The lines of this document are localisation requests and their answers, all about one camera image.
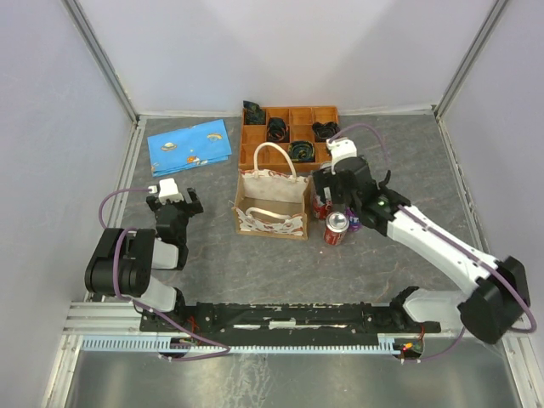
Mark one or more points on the canvas tote bag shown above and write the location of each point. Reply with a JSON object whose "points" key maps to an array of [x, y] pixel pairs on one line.
{"points": [[272, 204]]}

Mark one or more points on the wooden compartment tray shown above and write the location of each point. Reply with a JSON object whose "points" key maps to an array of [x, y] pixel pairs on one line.
{"points": [[299, 121]]}

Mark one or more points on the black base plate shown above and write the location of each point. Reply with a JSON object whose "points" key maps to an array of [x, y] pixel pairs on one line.
{"points": [[301, 324]]}

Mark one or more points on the purple soda can front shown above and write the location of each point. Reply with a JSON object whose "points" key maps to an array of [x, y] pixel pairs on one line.
{"points": [[354, 223]]}

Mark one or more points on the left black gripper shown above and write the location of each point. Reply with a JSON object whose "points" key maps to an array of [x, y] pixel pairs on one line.
{"points": [[190, 208]]}

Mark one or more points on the red soda can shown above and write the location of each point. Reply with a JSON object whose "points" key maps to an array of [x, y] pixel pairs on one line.
{"points": [[337, 225], [320, 208]]}

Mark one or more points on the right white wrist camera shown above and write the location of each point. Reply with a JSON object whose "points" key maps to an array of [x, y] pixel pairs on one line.
{"points": [[340, 149]]}

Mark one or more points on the rolled black orange tie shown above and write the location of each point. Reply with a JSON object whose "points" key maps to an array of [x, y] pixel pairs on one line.
{"points": [[277, 131]]}

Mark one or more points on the red soda can front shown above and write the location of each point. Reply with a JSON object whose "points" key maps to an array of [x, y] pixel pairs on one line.
{"points": [[337, 225]]}

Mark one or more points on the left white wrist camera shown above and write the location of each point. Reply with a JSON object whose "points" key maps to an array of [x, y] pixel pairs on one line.
{"points": [[166, 190]]}

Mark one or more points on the purple soda can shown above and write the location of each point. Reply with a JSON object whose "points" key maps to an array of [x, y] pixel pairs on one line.
{"points": [[354, 223], [325, 164]]}

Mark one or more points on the blue space print cloth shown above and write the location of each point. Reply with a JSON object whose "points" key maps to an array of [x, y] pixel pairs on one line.
{"points": [[199, 145]]}

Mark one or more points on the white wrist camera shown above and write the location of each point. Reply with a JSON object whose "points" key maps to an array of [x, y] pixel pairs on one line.
{"points": [[166, 190], [340, 149]]}

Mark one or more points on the rolled black tie right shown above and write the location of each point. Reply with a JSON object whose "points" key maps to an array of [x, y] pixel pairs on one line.
{"points": [[324, 131]]}

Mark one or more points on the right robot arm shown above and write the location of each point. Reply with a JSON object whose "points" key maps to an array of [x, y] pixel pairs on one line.
{"points": [[496, 292]]}

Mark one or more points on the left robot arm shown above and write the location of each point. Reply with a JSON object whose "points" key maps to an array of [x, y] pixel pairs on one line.
{"points": [[122, 265]]}

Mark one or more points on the aluminium frame rail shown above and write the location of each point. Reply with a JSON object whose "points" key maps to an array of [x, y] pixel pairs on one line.
{"points": [[102, 319]]}

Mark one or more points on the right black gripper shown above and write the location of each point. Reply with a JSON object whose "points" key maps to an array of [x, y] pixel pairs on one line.
{"points": [[325, 179]]}

